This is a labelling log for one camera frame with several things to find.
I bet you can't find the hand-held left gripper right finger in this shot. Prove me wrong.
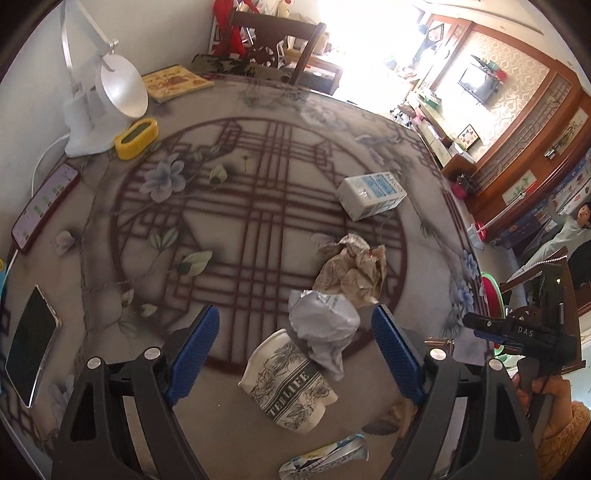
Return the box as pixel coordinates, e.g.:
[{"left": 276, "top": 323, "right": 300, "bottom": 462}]
[{"left": 370, "top": 304, "right": 542, "bottom": 480}]

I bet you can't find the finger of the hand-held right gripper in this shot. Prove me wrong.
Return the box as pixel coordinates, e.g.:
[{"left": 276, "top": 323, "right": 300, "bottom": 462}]
[
  {"left": 463, "top": 312, "right": 515, "bottom": 343},
  {"left": 489, "top": 339, "right": 526, "bottom": 355}
]

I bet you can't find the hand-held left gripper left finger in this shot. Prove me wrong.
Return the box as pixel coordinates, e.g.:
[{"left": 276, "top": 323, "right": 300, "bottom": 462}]
[{"left": 51, "top": 304, "right": 221, "bottom": 480}]

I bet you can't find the white plastic bag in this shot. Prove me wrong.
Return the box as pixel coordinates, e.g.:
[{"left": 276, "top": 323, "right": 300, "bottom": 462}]
[{"left": 288, "top": 288, "right": 361, "bottom": 381}]

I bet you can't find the crushed floral paper cup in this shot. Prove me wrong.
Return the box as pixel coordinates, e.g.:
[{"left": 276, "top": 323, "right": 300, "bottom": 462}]
[{"left": 238, "top": 329, "right": 338, "bottom": 432}]

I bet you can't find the person's right forearm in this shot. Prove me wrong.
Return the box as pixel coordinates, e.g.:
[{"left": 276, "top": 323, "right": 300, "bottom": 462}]
[{"left": 536, "top": 401, "right": 591, "bottom": 480}]

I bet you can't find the person's right hand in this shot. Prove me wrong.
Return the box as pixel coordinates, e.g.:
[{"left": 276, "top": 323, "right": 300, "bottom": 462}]
[{"left": 512, "top": 371, "right": 575, "bottom": 439}]

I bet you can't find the red basin green rim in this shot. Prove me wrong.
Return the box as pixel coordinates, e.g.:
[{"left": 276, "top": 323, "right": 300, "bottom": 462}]
[{"left": 480, "top": 272, "right": 505, "bottom": 324}]

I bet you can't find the brown crumpled wrapper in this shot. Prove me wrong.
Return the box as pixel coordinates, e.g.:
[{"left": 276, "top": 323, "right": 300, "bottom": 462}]
[{"left": 362, "top": 397, "right": 419, "bottom": 437}]

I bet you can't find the red lidded container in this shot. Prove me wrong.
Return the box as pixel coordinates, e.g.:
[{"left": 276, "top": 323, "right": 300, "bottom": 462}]
[{"left": 468, "top": 222, "right": 490, "bottom": 250}]

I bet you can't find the crumpled printed paper ball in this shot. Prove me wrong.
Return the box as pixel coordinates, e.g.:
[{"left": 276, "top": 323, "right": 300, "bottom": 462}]
[{"left": 314, "top": 234, "right": 389, "bottom": 308}]

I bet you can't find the flattened blue white packet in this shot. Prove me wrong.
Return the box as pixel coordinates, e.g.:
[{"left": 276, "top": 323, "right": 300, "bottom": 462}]
[{"left": 279, "top": 434, "right": 369, "bottom": 480}]

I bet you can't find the small wooden cabinet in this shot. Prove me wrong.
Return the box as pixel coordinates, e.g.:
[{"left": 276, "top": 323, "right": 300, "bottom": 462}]
[{"left": 442, "top": 154, "right": 476, "bottom": 185}]

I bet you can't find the white milk carton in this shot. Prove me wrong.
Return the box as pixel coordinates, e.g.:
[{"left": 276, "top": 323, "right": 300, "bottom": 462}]
[{"left": 335, "top": 171, "right": 408, "bottom": 222}]

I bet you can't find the black screen smartphone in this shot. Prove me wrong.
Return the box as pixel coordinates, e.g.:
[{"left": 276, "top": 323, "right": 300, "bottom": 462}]
[{"left": 4, "top": 285, "right": 62, "bottom": 409}]

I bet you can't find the framed colourful picture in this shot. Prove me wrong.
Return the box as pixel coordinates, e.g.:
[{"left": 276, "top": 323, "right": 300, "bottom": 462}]
[{"left": 457, "top": 124, "right": 481, "bottom": 149}]

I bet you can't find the light wooden tv bench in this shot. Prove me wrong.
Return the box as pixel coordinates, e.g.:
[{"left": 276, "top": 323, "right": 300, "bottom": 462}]
[{"left": 402, "top": 90, "right": 467, "bottom": 160}]

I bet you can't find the smartphone in red case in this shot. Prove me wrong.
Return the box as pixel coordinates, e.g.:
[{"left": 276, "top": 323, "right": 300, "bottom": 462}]
[{"left": 11, "top": 163, "right": 81, "bottom": 254}]

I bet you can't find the yellow desk clock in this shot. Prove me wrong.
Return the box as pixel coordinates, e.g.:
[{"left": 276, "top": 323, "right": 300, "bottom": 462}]
[{"left": 114, "top": 118, "right": 159, "bottom": 161}]

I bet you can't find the yellow red book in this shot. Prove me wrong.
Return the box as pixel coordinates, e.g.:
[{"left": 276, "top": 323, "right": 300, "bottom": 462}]
[{"left": 141, "top": 65, "right": 215, "bottom": 103}]

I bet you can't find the white desk lamp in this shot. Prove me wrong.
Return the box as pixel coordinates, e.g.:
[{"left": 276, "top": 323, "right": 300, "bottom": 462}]
[{"left": 60, "top": 0, "right": 149, "bottom": 158}]

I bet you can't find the wooden bench seat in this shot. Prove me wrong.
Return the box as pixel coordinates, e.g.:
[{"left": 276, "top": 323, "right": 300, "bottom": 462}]
[{"left": 295, "top": 46, "right": 345, "bottom": 95}]

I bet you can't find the floral seat cushion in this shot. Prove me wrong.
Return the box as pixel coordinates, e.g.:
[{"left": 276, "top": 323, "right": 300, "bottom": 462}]
[{"left": 191, "top": 53, "right": 291, "bottom": 84}]

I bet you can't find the red bag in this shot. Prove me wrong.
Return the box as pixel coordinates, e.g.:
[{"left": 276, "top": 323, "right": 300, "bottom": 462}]
[{"left": 212, "top": 0, "right": 259, "bottom": 56}]

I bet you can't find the wooden dining chair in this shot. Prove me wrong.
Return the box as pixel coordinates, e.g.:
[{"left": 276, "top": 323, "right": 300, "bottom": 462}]
[{"left": 226, "top": 9, "right": 328, "bottom": 86}]

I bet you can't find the wall mounted television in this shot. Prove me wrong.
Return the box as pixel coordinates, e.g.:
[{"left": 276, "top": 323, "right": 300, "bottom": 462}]
[{"left": 458, "top": 65, "right": 502, "bottom": 104}]

